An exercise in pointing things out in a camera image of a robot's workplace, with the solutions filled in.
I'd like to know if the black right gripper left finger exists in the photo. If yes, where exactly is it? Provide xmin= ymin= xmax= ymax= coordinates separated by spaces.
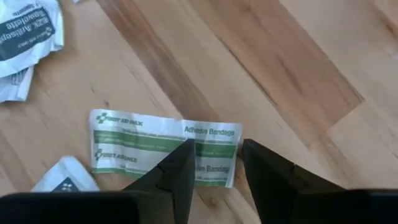
xmin=124 ymin=139 xmax=196 ymax=224

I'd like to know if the green striped bandage packet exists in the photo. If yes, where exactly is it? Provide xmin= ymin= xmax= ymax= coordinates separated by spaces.
xmin=89 ymin=108 xmax=244 ymax=189

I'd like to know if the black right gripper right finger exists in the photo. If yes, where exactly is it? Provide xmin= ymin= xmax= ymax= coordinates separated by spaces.
xmin=242 ymin=139 xmax=346 ymax=224

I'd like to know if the white pad packet dark print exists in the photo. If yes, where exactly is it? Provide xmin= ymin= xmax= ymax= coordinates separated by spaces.
xmin=30 ymin=155 xmax=101 ymax=193
xmin=0 ymin=0 xmax=65 ymax=78
xmin=0 ymin=65 xmax=35 ymax=103

